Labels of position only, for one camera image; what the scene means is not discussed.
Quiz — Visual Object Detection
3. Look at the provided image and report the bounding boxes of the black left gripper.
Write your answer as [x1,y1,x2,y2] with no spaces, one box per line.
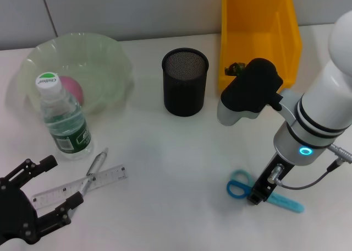
[0,156,85,245]

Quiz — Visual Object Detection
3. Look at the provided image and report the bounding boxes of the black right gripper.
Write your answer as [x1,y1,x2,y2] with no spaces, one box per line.
[246,154,296,206]

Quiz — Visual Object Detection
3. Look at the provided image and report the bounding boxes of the blue scissors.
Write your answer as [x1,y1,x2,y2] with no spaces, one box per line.
[227,168,305,214]

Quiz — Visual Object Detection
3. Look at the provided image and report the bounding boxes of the clear water bottle green label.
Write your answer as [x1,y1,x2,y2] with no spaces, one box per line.
[35,72,94,161]

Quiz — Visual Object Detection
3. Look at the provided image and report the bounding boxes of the pink peach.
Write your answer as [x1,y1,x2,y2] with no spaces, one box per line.
[59,75,85,105]

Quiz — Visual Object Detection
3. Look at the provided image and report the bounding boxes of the green plastic wrapper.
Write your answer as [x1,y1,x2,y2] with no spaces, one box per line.
[224,61,248,77]

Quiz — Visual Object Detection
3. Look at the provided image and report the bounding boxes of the silver grey pen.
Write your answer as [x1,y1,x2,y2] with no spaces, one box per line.
[76,148,109,199]

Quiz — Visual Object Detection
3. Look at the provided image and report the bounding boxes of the transparent plastic ruler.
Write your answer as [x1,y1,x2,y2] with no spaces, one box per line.
[31,165,129,210]

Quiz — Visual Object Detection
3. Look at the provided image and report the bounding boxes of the black mesh pen holder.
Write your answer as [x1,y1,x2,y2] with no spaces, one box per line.
[161,47,210,117]

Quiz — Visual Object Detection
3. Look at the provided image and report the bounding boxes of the pale green wavy fruit plate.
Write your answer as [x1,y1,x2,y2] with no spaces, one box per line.
[18,32,134,116]

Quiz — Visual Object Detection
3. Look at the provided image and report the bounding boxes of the yellow plastic bin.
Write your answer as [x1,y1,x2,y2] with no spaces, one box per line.
[218,0,303,95]

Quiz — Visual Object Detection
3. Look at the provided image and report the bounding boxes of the right gripper cable with connector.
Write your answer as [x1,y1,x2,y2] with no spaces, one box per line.
[268,144,352,190]

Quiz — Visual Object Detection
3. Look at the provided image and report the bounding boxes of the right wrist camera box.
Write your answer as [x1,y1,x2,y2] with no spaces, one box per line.
[217,57,284,127]

